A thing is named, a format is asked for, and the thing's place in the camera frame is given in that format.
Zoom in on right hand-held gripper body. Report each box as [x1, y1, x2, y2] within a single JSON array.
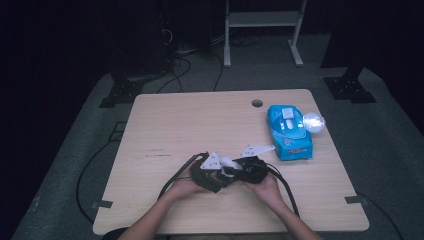
[[240, 144, 276, 184]]

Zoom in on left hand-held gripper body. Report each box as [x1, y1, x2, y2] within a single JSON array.
[[189, 151, 223, 194]]

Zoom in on blue wet wipes pack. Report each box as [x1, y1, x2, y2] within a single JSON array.
[[266, 104, 326, 162]]

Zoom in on person's right hand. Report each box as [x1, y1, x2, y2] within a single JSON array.
[[244, 174, 284, 207]]

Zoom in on person's left hand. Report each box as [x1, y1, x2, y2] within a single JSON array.
[[164, 174, 209, 201]]

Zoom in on grey tape strip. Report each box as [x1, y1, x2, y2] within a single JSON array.
[[91, 199, 114, 210], [344, 195, 370, 205]]

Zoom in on dark equipment cabinet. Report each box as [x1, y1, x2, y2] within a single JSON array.
[[109, 0, 176, 78]]

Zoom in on white metal stand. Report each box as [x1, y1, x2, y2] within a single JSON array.
[[223, 0, 308, 68]]

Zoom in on left hand-held gripper cable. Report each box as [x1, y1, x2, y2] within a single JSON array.
[[157, 152, 210, 200]]

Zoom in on hand-held gripper cable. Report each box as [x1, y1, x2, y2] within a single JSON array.
[[264, 162, 301, 218], [157, 152, 210, 200]]

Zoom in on right hand-held gripper cable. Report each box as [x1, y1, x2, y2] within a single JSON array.
[[264, 162, 301, 218]]

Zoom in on straight black floor cable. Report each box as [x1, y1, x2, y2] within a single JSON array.
[[212, 51, 225, 92]]

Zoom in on looped black floor cable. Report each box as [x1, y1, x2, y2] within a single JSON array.
[[156, 54, 193, 94]]

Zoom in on black stand base plate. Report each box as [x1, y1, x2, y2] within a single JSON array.
[[323, 64, 378, 105], [98, 78, 145, 109]]

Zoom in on long black floor cable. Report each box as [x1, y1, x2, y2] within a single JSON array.
[[75, 139, 118, 224]]

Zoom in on thin black floor cable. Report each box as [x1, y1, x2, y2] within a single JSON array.
[[356, 191, 405, 240]]

